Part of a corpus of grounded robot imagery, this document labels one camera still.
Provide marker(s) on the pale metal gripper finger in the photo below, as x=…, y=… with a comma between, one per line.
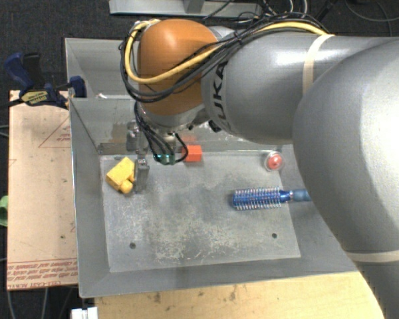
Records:
x=138, y=179
x=145, y=178

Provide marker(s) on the yellow toy block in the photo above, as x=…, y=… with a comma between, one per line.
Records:
x=119, y=174

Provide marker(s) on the orange-red block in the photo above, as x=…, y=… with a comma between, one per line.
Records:
x=193, y=153

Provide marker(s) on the grey metal bin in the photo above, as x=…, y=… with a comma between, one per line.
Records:
x=193, y=224

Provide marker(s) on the brown cardboard board red print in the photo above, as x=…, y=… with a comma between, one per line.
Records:
x=40, y=191

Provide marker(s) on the blue round hairbrush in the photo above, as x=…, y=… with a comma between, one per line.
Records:
x=257, y=198

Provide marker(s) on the red ball in clear shell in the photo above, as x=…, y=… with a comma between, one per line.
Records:
x=274, y=161

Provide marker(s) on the black cylinder on white bracket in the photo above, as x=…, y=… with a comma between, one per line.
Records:
x=215, y=126

